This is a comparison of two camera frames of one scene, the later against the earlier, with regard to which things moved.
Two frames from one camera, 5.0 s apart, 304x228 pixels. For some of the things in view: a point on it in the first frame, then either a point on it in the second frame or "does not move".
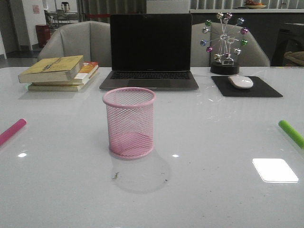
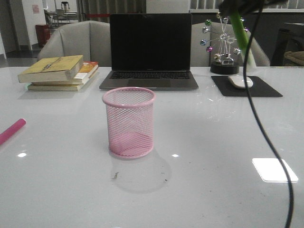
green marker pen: x=296 y=137 to x=242 y=35
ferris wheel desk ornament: x=227 y=31 does not move
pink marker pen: x=11 y=129 does not move
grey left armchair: x=90 y=39 does not move
